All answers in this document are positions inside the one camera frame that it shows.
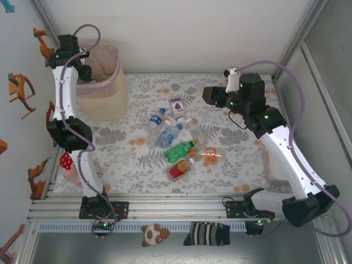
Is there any green bottle yellow cap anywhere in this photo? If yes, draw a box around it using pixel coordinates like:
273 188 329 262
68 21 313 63
164 139 199 163

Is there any controller board with leds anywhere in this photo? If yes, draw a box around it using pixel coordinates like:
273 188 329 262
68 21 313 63
244 218 276 237
91 219 118 240

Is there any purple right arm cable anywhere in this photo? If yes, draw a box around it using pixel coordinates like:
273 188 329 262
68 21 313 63
236 60 347 239

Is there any black white striped sock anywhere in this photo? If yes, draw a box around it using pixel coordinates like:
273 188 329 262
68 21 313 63
183 221 232 247

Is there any beige plastic tray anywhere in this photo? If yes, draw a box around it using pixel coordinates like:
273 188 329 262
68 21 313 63
262 153 292 185

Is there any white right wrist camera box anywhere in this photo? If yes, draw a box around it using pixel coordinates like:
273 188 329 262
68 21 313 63
223 67 241 93

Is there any clear Pepsi bottle blue cap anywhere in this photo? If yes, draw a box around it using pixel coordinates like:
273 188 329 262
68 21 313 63
148 107 168 133

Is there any purple grape juice carton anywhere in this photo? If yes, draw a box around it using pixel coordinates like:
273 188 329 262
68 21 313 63
169 96 186 124

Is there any orange claw machine wall sticker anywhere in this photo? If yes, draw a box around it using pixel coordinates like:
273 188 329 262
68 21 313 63
7 73 36 119

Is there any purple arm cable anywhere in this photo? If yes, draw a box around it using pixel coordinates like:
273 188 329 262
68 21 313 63
236 60 347 239
59 24 116 221

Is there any clear bottle orange label orange cap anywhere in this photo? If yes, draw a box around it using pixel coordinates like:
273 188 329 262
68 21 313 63
189 147 227 163

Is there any blue wall sticker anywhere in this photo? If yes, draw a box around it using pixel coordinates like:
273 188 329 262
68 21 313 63
0 0 16 13

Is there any clear bottle green label white cap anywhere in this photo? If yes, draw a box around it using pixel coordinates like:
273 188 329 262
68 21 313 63
184 118 209 148

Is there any floral table cloth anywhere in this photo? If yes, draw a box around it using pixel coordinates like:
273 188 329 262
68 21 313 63
53 73 300 195

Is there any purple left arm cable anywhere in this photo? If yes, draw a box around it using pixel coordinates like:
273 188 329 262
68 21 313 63
59 24 116 221

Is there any white slotted cable duct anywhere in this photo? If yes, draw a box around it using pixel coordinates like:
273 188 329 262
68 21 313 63
37 222 248 233

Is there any red yellow label bottle white cap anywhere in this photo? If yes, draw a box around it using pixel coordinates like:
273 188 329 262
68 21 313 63
166 158 196 182

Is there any aluminium frame rail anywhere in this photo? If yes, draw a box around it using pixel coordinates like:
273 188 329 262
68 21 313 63
26 192 331 222

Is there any aluminium frame post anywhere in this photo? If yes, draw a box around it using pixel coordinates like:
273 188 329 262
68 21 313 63
271 0 328 82
30 0 68 53

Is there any pink plush toy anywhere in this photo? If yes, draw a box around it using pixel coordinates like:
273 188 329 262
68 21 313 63
63 164 83 186

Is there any beige mesh bin pink bag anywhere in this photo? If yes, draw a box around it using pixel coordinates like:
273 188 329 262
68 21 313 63
75 43 128 121

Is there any red white dotted plush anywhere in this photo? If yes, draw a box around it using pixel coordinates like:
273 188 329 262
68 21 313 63
59 151 75 170

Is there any brown white panda plush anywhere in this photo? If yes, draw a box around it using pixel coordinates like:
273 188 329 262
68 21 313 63
140 223 171 248

